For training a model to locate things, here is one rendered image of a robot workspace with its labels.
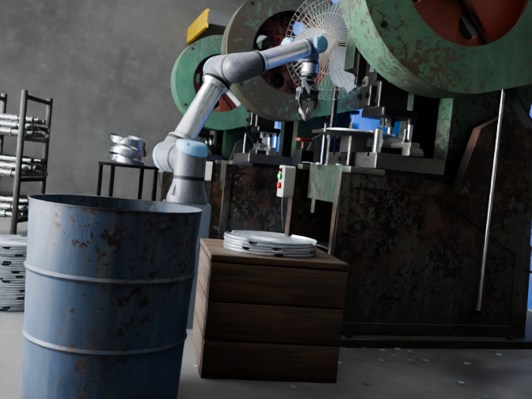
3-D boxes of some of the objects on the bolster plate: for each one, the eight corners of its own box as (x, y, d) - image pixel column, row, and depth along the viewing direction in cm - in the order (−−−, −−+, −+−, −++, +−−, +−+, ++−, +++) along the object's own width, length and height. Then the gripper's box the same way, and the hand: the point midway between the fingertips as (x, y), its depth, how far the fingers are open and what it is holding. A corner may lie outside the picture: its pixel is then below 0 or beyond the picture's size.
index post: (374, 152, 232) (377, 127, 232) (370, 152, 235) (373, 127, 234) (381, 153, 233) (384, 127, 233) (377, 153, 236) (380, 127, 235)
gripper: (313, 76, 286) (309, 123, 286) (295, 74, 283) (290, 120, 284) (321, 74, 277) (316, 121, 278) (302, 71, 275) (298, 119, 276)
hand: (306, 118), depth 278 cm, fingers closed
